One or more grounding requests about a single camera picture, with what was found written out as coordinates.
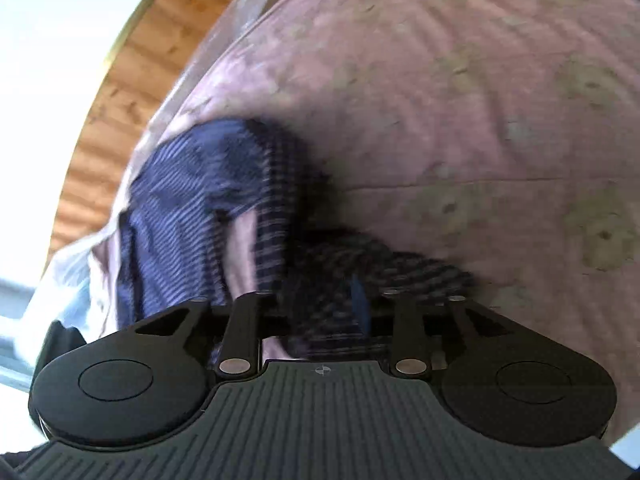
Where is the clear bubble wrap sheet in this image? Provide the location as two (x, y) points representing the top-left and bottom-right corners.
(15, 0), (346, 361)

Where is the wooden headboard panel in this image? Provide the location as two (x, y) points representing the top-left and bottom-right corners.
(47, 0), (281, 261)

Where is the pink printed bedsheet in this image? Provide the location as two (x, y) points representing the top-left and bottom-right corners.
(90, 0), (640, 453)

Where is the blue checked shirt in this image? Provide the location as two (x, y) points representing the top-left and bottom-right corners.
(117, 117), (476, 361)

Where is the dark cloth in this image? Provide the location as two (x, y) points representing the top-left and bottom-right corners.
(30, 320), (88, 376)

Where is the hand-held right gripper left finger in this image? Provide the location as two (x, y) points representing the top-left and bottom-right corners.
(132, 290), (277, 378)

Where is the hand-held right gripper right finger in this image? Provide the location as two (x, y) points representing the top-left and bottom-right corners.
(350, 274), (507, 378)

